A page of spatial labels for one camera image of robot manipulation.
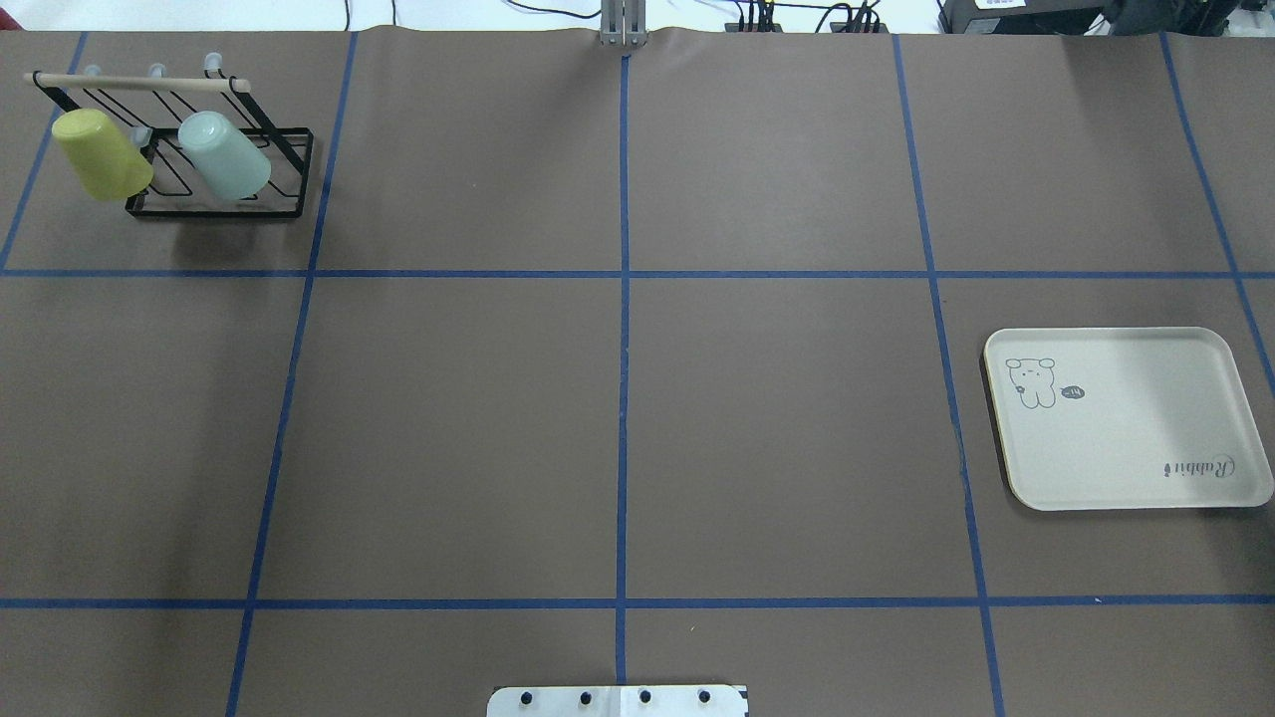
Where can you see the light green plastic cup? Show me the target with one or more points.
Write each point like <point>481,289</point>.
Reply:
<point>232,166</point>

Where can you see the cream tray with rabbit print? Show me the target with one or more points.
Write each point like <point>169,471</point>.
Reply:
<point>1124,418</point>

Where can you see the yellow plastic cup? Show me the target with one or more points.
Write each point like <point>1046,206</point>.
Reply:
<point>106,162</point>

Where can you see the black electronics box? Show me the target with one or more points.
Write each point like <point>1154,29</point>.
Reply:
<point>1246,19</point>

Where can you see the grey aluminium camera post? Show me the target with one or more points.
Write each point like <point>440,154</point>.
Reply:
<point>623,23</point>

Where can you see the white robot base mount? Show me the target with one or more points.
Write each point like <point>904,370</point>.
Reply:
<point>620,700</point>

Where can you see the black wire cup rack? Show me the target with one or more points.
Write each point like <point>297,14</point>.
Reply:
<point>176,147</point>

